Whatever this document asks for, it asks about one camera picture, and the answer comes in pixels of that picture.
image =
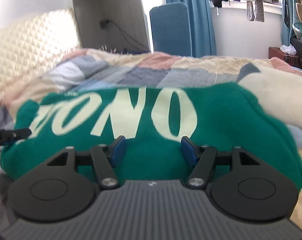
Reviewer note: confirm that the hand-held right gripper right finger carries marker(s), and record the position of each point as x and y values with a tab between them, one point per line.
188	152

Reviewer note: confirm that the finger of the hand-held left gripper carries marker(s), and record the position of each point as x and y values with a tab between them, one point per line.
11	136

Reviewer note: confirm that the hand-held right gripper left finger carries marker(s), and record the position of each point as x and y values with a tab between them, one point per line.
118	150

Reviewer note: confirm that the green hoodie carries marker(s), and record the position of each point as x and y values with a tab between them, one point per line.
216	120

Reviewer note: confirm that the patchwork quilt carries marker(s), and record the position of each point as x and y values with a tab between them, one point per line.
141	75

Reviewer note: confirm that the cream quilted headboard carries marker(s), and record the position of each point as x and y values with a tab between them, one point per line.
28	47

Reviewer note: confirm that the cream pillow with grey corner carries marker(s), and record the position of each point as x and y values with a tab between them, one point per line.
278	97

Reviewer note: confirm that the blue curtain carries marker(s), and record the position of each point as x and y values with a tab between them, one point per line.
201	30

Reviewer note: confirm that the blue padded panel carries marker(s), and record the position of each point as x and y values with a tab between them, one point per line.
169	30

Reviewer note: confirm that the white plastic bag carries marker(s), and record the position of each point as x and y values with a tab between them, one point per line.
288	49

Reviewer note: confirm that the striped hanging shirt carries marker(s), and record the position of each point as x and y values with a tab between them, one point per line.
256	12

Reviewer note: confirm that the light blue hanging garment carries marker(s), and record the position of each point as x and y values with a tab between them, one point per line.
294	30

